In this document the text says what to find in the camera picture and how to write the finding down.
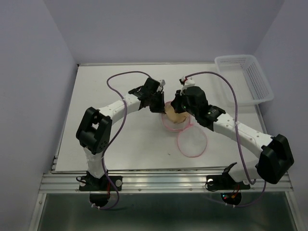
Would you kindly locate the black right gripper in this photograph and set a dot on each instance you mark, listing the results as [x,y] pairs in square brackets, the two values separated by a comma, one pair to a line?
[175,102]

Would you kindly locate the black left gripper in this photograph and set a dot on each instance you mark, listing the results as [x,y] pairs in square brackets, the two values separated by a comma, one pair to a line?
[160,109]

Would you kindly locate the white mesh laundry bag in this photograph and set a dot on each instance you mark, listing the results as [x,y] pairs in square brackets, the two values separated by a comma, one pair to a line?
[191,141]

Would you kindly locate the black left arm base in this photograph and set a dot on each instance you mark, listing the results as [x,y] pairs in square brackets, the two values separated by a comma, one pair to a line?
[88,183]

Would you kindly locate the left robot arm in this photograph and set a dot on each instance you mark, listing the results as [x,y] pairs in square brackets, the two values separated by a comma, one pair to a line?
[94,130]

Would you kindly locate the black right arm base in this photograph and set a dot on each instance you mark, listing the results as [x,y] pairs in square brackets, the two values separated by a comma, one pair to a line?
[224,181]

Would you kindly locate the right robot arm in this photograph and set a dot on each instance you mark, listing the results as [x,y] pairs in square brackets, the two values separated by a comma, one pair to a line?
[273,153]

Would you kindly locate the white perforated plastic basket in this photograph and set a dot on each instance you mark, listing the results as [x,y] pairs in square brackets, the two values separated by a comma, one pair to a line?
[246,77]

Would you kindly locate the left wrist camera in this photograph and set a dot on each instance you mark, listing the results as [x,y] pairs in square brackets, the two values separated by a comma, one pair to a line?
[161,85]

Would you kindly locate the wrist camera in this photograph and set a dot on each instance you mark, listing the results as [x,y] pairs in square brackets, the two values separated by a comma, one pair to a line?
[186,82]
[161,85]

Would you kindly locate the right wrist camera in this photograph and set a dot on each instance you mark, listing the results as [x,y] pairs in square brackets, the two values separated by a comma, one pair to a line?
[186,82]

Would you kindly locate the aluminium mounting rail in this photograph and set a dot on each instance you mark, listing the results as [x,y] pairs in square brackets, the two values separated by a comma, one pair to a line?
[163,181]

